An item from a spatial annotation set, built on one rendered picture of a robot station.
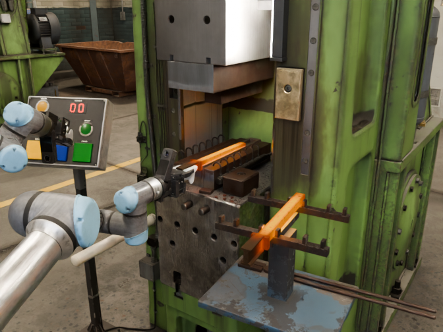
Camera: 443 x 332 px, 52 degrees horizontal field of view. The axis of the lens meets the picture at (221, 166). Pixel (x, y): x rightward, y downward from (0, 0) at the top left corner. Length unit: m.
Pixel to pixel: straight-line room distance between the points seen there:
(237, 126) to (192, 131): 0.28
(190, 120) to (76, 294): 1.35
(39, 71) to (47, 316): 4.56
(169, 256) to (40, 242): 0.89
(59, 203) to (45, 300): 1.75
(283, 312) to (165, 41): 0.97
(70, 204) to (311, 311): 0.72
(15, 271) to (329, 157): 1.02
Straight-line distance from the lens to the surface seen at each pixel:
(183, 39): 1.60
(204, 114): 1.97
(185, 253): 1.78
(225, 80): 1.60
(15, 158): 1.34
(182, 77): 1.62
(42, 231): 1.05
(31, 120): 1.48
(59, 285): 2.91
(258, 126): 2.04
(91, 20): 11.09
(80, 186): 2.04
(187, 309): 1.93
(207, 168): 1.65
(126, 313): 2.59
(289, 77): 1.53
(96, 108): 1.88
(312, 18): 1.51
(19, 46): 6.41
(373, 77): 1.85
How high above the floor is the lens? 1.55
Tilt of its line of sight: 20 degrees down
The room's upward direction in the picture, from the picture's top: straight up
